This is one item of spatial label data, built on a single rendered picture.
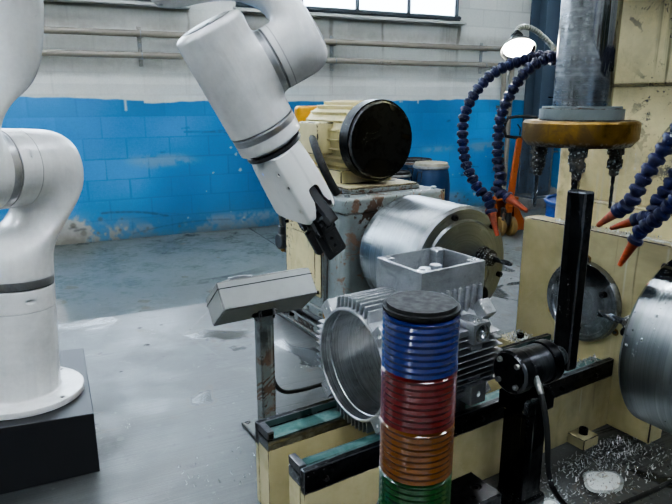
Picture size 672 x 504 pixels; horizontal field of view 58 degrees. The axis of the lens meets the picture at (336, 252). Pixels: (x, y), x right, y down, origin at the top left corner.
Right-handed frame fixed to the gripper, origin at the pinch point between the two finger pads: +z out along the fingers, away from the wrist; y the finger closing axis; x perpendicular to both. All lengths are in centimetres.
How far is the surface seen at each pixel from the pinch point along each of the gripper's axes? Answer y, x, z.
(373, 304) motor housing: 8.1, -1.5, 7.8
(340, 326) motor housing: -0.7, -4.2, 13.3
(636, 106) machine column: 4, 64, 17
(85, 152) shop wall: -545, 40, 58
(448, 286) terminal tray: 10.9, 8.4, 11.8
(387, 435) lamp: 35.9, -17.2, -2.2
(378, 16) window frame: -501, 375, 94
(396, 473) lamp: 37.0, -18.5, 0.3
